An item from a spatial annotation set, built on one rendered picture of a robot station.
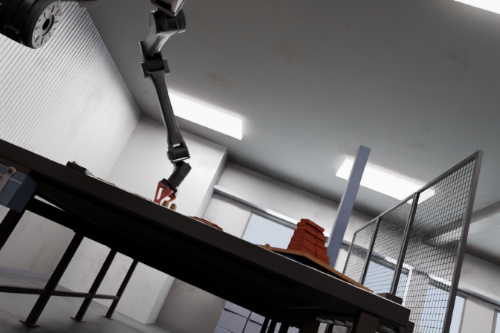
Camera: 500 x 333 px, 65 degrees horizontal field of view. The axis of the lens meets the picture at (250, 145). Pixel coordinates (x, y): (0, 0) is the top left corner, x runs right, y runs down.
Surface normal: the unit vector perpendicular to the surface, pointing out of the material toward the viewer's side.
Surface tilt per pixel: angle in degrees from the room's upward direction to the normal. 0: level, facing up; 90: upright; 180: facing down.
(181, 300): 90
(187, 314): 90
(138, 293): 90
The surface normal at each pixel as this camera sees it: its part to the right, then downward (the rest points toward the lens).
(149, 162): 0.01, -0.39
